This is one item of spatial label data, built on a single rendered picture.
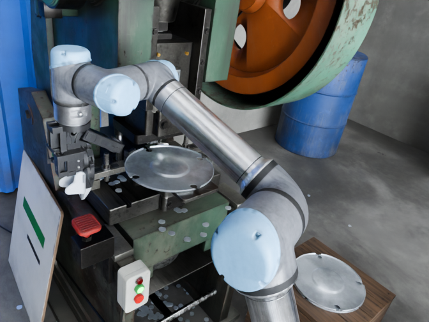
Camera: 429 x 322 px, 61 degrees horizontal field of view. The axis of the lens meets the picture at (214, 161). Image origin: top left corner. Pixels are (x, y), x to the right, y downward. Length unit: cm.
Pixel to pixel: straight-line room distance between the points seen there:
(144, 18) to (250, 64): 52
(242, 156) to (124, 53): 43
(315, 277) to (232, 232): 101
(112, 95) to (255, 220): 33
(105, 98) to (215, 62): 54
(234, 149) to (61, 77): 36
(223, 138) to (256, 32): 69
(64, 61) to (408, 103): 380
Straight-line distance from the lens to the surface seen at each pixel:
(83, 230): 98
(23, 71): 225
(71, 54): 77
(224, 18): 114
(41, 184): 152
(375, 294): 164
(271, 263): 57
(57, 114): 82
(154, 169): 118
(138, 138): 115
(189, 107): 75
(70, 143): 86
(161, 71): 80
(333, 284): 156
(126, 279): 105
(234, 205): 134
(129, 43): 97
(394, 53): 428
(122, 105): 70
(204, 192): 111
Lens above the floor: 139
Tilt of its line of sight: 29 degrees down
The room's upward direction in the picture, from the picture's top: 9 degrees clockwise
